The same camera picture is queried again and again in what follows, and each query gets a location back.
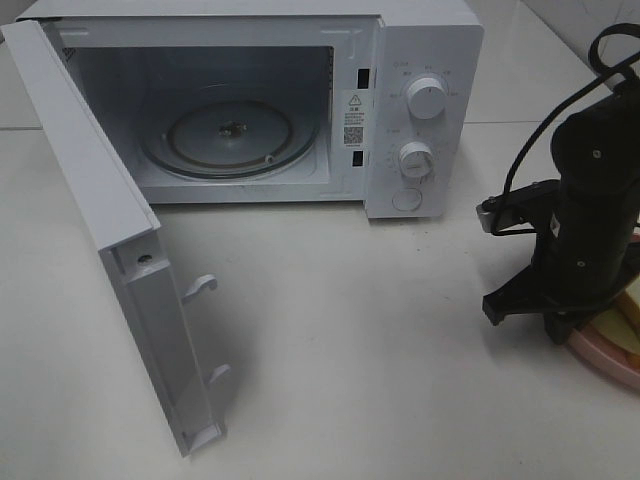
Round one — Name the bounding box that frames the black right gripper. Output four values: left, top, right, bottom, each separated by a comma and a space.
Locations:
482, 219, 639, 345

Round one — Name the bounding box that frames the pink plate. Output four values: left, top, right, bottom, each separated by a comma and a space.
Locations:
568, 312, 639, 392

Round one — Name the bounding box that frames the sandwich with lettuce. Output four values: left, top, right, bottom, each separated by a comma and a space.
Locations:
591, 279, 639, 371

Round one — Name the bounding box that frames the round white door button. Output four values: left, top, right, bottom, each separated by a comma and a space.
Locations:
392, 188, 422, 212

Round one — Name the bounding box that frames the white microwave door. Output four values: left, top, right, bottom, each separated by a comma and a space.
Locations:
2, 20, 230, 456

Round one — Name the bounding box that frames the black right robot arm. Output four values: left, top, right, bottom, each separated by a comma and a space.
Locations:
477, 80, 639, 344

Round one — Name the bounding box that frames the white lower microwave knob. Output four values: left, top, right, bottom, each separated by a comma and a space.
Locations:
398, 141, 433, 179

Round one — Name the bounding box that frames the white microwave knob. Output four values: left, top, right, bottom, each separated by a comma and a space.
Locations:
405, 75, 448, 120
398, 141, 433, 179

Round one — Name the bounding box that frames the white upper microwave knob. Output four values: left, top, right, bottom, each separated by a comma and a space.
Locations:
405, 75, 448, 120

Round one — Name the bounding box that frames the white microwave oven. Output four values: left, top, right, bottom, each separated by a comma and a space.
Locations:
3, 1, 484, 219

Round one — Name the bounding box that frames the glass microwave turntable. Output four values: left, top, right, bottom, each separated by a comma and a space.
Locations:
139, 84, 327, 180

